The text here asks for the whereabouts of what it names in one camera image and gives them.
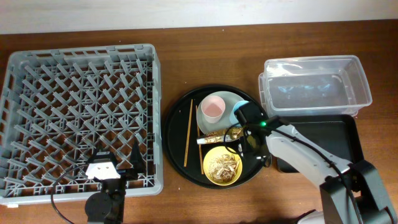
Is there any right wooden chopstick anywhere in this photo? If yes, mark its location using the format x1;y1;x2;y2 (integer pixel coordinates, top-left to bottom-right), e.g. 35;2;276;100
195;105;205;175

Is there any pink cup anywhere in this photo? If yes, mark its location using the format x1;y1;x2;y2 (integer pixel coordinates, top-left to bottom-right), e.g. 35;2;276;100
200;95;226;124

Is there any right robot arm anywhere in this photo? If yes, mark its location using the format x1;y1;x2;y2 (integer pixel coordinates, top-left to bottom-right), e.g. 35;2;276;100
233;102;397;224

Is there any round black tray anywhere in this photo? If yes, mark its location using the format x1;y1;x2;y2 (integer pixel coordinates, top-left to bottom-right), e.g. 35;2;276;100
162;85;259;189

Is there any clear plastic bin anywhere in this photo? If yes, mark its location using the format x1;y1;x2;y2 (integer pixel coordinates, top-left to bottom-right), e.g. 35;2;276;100
259;55;373;116

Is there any grey dishwasher rack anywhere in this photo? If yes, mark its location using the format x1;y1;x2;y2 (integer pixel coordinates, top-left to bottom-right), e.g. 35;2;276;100
1;44;164;207

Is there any grey plate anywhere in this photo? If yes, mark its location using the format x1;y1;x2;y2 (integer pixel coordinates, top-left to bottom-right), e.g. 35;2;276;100
197;91;244;135

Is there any gold snack wrapper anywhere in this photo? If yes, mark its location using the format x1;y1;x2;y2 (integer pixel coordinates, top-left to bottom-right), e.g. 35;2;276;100
197;127;244;145

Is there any left wooden chopstick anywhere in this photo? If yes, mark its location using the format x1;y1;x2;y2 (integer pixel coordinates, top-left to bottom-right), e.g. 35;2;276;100
183;99;193;167

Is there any blue cup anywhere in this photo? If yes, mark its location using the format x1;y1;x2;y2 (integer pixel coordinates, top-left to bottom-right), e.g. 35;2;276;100
229;100;248;124

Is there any wooden chopstick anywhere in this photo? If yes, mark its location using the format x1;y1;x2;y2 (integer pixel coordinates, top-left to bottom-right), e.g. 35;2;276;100
195;105;205;175
183;99;193;167

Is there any yellow bowl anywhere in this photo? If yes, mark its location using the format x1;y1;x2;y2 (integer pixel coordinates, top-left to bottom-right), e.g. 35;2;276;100
203;146;243;187

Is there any black rectangular tray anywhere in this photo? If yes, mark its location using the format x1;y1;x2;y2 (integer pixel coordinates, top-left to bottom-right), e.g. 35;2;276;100
285;114;364;164

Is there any food scraps and rice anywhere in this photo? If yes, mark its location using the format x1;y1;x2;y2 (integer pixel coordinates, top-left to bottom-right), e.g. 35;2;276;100
208;154;241;184

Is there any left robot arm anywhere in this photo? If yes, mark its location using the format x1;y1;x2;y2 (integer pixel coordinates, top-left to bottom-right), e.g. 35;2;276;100
85;142;146;223

